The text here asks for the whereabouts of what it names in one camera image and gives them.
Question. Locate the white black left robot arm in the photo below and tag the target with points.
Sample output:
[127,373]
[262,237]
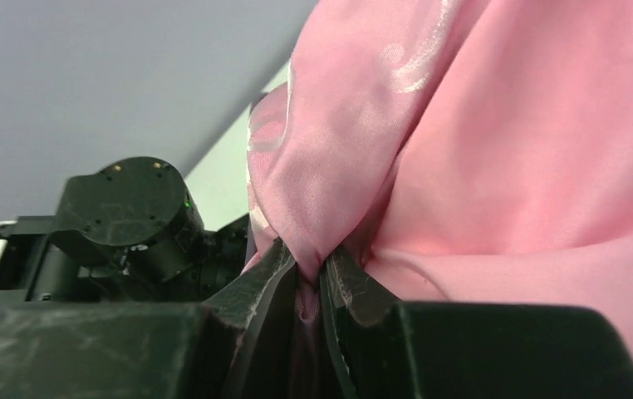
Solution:
[32,269]

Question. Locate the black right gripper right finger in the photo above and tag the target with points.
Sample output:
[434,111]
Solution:
[378,346]

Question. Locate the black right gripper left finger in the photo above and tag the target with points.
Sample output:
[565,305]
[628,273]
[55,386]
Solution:
[236,344]

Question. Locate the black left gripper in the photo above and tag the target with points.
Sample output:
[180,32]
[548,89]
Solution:
[131,232]

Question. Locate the pink pillowcase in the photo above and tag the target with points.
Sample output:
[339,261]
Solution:
[473,151]

